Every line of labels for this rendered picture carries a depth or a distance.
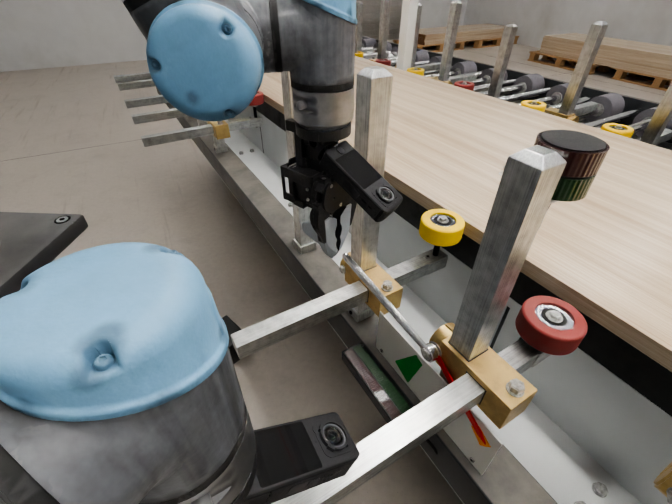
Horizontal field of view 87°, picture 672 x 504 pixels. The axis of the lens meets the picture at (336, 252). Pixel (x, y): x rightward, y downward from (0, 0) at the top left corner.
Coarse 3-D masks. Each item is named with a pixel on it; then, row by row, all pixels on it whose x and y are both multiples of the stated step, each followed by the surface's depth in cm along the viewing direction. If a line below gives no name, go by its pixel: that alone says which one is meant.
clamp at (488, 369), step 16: (432, 336) 51; (448, 336) 50; (448, 352) 48; (448, 368) 50; (464, 368) 47; (480, 368) 46; (496, 368) 46; (512, 368) 46; (480, 384) 45; (496, 384) 44; (528, 384) 44; (496, 400) 43; (512, 400) 42; (528, 400) 44; (496, 416) 44; (512, 416) 44
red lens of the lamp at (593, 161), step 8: (536, 144) 34; (544, 144) 33; (560, 152) 32; (568, 152) 31; (576, 152) 31; (600, 152) 31; (568, 160) 32; (576, 160) 31; (584, 160) 31; (592, 160) 31; (600, 160) 32; (568, 168) 32; (576, 168) 32; (584, 168) 32; (592, 168) 32; (568, 176) 32; (576, 176) 32; (584, 176) 32
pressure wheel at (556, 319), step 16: (528, 304) 49; (544, 304) 50; (560, 304) 49; (528, 320) 47; (544, 320) 47; (560, 320) 47; (576, 320) 47; (528, 336) 48; (544, 336) 46; (560, 336) 45; (576, 336) 45; (544, 352) 47; (560, 352) 46
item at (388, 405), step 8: (344, 352) 68; (352, 352) 68; (352, 360) 66; (360, 360) 66; (360, 368) 65; (368, 376) 64; (368, 384) 62; (376, 384) 62; (376, 392) 61; (384, 392) 61; (384, 400) 60; (384, 408) 59; (392, 408) 59; (392, 416) 58
